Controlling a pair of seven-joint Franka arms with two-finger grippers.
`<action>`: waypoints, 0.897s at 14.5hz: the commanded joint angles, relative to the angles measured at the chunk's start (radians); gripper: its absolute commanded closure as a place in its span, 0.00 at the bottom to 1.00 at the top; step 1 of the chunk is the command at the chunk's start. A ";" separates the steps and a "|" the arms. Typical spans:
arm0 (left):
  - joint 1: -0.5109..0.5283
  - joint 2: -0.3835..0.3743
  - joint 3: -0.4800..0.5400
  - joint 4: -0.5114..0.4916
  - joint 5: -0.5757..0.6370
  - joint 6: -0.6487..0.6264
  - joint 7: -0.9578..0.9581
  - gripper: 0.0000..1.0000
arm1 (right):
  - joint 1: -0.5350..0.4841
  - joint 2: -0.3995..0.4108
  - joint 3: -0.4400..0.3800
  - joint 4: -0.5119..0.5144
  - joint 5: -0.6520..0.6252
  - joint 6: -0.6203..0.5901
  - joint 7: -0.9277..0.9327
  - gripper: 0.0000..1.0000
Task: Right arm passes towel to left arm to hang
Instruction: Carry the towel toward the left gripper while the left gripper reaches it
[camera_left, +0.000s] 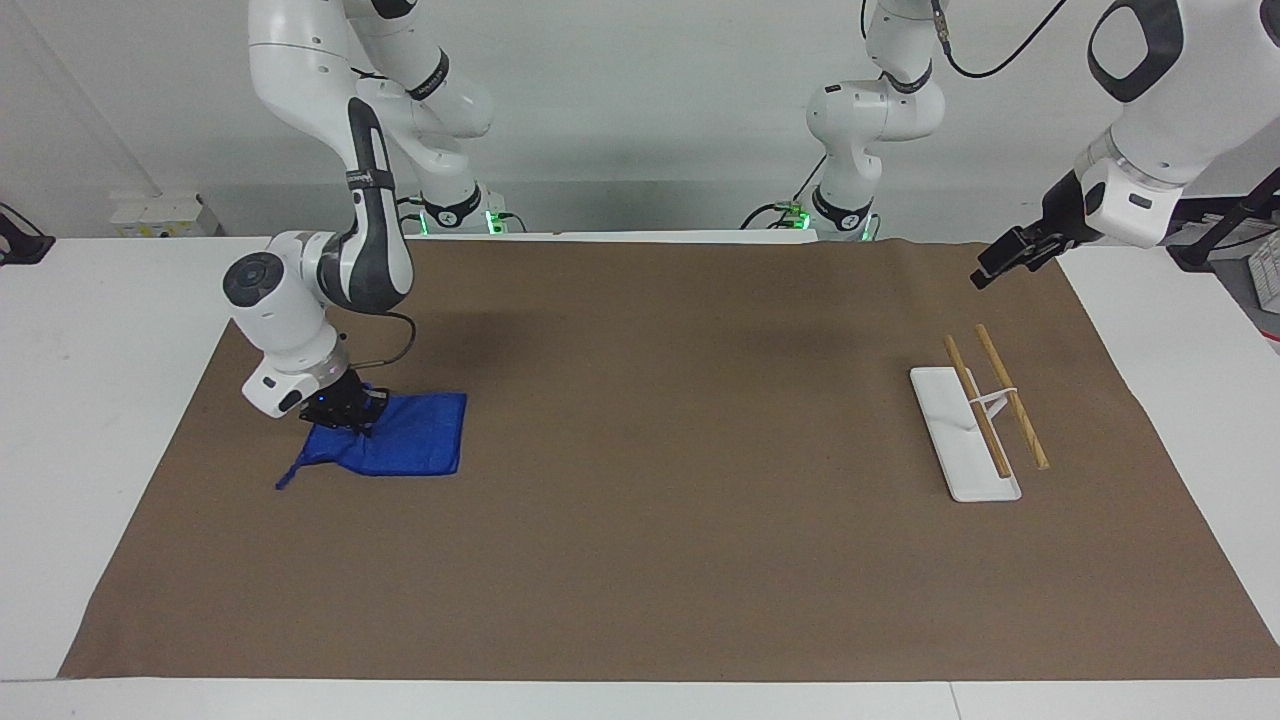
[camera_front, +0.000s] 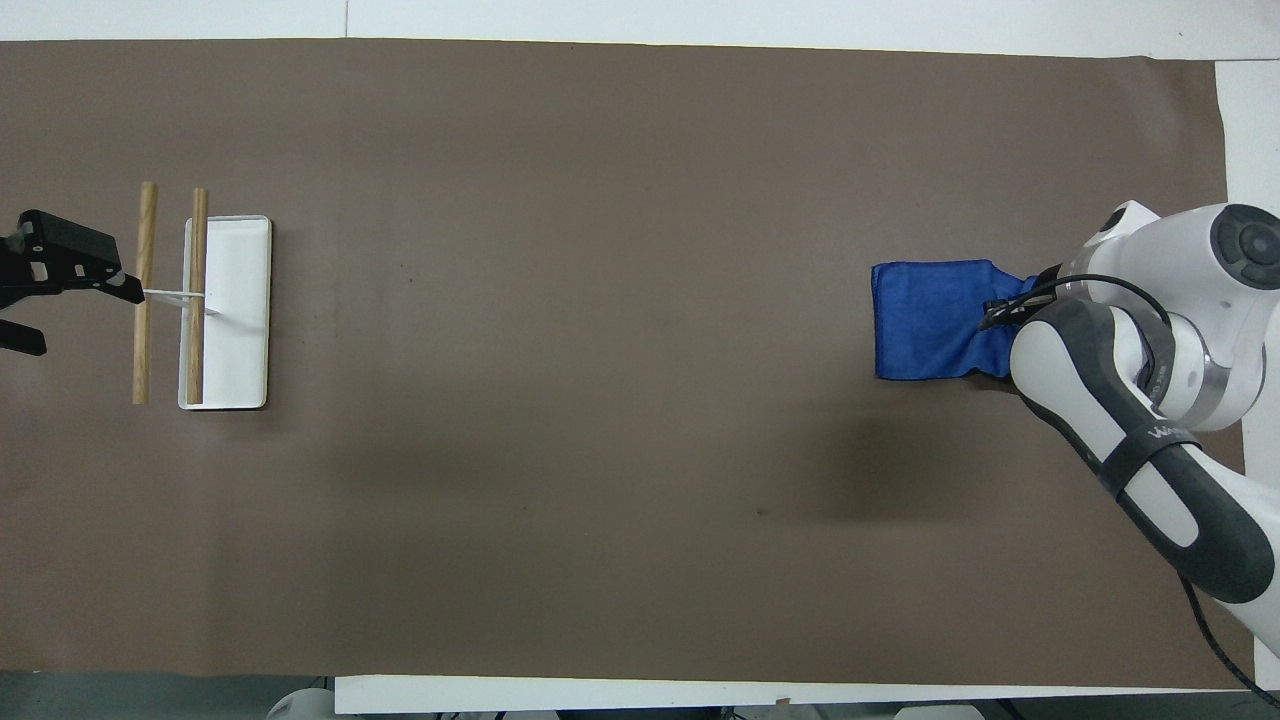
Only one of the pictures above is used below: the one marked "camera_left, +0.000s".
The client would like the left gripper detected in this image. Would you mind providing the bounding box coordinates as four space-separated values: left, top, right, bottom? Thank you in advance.
970 170 1101 292

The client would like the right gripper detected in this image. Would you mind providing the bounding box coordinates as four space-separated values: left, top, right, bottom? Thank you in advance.
299 370 390 439

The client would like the blue towel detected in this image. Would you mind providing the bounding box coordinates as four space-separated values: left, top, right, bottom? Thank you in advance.
275 390 469 492

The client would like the white rack with wooden bars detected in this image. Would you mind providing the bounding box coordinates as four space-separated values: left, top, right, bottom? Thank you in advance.
909 322 1052 504

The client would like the black stand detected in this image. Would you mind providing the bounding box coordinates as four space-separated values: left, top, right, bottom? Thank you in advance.
0 203 57 267
1168 165 1280 273

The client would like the black cable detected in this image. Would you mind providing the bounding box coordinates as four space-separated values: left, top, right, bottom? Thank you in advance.
348 311 417 371
930 0 1071 80
740 152 831 232

